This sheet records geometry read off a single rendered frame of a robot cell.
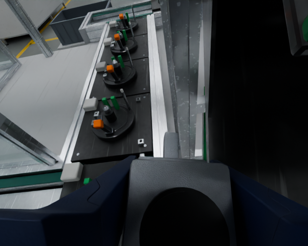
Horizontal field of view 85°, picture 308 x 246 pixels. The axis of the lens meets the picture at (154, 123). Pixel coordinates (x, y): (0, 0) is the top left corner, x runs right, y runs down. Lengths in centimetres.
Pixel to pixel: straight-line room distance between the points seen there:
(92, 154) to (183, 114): 38
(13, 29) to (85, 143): 496
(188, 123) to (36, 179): 51
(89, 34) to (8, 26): 410
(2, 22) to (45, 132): 470
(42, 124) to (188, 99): 80
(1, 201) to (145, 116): 50
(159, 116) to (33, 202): 44
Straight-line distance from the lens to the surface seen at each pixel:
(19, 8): 142
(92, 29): 140
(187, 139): 23
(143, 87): 64
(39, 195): 63
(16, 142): 51
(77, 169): 49
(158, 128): 52
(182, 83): 16
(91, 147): 53
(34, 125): 94
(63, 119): 86
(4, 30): 554
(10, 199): 69
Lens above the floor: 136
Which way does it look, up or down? 50 degrees down
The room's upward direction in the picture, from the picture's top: 15 degrees counter-clockwise
